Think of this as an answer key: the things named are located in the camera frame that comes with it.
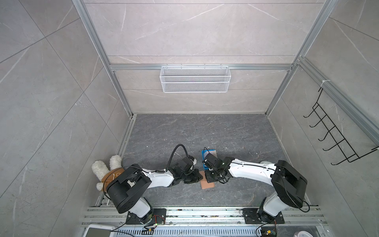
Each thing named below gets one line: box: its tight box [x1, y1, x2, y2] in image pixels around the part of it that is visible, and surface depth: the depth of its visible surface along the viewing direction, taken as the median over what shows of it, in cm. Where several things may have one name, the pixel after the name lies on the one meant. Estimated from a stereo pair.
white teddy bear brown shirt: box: [91, 155, 125, 193], surface depth 81 cm
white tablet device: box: [82, 224, 117, 237], surface depth 68 cm
